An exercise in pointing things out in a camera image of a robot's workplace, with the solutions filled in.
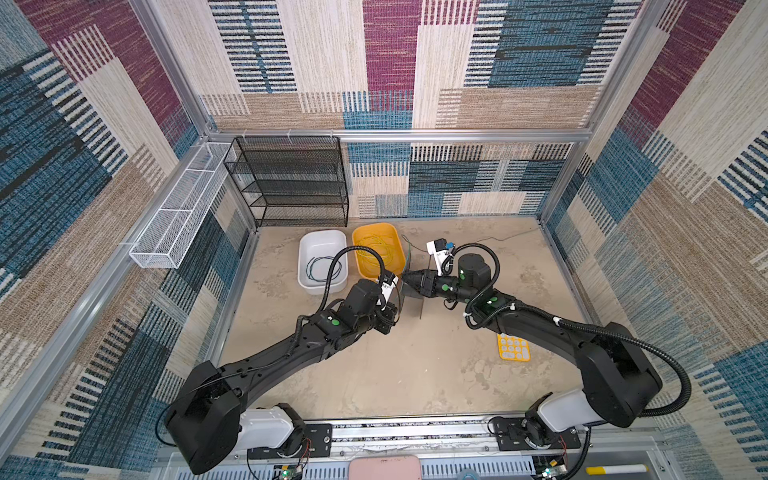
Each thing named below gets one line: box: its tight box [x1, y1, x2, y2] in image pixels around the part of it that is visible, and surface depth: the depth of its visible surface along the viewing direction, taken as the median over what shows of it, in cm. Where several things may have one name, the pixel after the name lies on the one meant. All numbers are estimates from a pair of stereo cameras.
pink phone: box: [348, 455, 422, 480], surface depth 70 cm
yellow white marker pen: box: [585, 464, 650, 476], surface depth 70 cm
